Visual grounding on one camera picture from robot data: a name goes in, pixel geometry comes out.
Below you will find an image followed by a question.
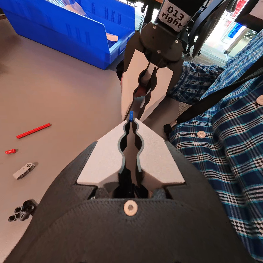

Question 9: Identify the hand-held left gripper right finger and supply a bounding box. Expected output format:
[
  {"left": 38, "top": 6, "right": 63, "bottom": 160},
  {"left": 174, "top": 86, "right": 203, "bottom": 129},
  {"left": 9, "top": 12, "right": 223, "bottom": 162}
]
[{"left": 133, "top": 120, "right": 185, "bottom": 189}]

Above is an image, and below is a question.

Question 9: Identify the light grey lego beam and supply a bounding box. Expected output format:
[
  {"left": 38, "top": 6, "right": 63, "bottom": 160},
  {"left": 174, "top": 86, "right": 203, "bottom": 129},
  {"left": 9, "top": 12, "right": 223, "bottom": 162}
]
[{"left": 12, "top": 162, "right": 36, "bottom": 180}]

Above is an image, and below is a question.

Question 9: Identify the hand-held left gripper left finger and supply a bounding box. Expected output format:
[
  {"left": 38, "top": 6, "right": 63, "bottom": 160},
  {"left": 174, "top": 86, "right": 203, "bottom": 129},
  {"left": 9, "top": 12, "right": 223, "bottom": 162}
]
[{"left": 76, "top": 120, "right": 130, "bottom": 188}]

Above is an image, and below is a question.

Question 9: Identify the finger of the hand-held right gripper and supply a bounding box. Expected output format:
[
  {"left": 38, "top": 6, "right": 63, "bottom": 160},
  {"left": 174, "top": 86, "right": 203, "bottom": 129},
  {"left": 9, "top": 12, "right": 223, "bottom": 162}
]
[
  {"left": 138, "top": 68, "right": 173, "bottom": 122},
  {"left": 121, "top": 50, "right": 150, "bottom": 121}
]

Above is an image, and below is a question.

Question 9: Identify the person's right forearm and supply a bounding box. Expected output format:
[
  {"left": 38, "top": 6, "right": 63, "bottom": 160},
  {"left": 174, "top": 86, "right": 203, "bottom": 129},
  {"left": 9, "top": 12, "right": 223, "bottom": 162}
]
[{"left": 167, "top": 61, "right": 226, "bottom": 105}]

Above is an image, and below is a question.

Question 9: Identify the black grey lego connector block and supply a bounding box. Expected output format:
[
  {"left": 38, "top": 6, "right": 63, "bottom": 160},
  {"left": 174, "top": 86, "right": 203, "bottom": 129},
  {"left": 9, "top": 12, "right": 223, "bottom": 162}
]
[{"left": 8, "top": 199, "right": 39, "bottom": 222}]

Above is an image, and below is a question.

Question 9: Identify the black shoulder strap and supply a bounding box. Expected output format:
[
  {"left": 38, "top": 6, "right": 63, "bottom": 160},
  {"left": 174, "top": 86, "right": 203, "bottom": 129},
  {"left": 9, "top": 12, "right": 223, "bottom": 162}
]
[{"left": 163, "top": 60, "right": 263, "bottom": 141}]

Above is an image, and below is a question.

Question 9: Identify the blue plastic bin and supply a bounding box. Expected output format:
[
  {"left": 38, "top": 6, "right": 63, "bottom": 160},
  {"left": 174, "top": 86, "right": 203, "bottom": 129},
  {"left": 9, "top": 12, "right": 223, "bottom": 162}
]
[{"left": 0, "top": 0, "right": 135, "bottom": 71}]

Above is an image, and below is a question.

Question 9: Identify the long red lego axle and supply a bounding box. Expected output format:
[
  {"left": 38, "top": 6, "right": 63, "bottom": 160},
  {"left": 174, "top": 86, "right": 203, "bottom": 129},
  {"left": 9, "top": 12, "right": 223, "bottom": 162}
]
[{"left": 16, "top": 123, "right": 51, "bottom": 139}]

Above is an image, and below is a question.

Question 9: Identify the black office chair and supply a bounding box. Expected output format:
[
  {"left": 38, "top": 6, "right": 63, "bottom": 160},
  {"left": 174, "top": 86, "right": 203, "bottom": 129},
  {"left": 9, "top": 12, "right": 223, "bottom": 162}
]
[{"left": 184, "top": 0, "right": 232, "bottom": 58}]

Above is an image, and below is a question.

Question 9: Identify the black coiled cable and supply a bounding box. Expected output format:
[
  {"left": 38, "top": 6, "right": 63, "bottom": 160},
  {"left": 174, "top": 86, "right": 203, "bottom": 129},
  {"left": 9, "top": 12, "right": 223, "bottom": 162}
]
[{"left": 137, "top": 4, "right": 145, "bottom": 32}]

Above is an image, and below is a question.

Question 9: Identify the person in plaid shirt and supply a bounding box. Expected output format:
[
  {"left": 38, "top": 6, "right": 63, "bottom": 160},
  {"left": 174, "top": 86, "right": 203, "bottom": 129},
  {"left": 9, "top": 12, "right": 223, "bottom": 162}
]
[{"left": 168, "top": 26, "right": 263, "bottom": 263}]

